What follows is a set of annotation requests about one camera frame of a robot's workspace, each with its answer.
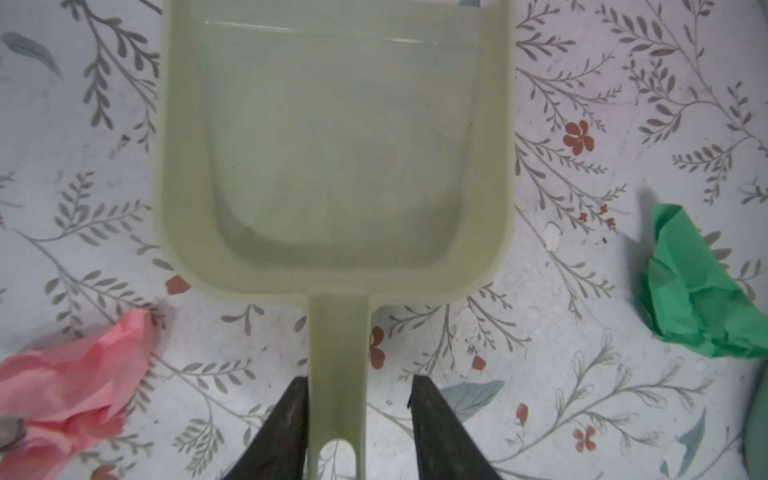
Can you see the green bin with bag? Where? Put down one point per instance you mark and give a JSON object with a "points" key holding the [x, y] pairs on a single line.
{"points": [[755, 438]]}

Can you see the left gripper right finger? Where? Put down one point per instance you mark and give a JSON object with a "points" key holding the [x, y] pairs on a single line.
{"points": [[444, 449]]}

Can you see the pink paper scrap left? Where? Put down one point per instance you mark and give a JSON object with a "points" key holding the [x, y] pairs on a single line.
{"points": [[74, 395]]}

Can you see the green paper scrap left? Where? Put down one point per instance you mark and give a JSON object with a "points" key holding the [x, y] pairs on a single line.
{"points": [[689, 298]]}

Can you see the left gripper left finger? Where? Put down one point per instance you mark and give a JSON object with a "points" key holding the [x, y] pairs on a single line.
{"points": [[278, 452]]}

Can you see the light green dustpan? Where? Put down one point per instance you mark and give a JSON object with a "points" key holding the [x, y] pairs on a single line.
{"points": [[340, 156]]}

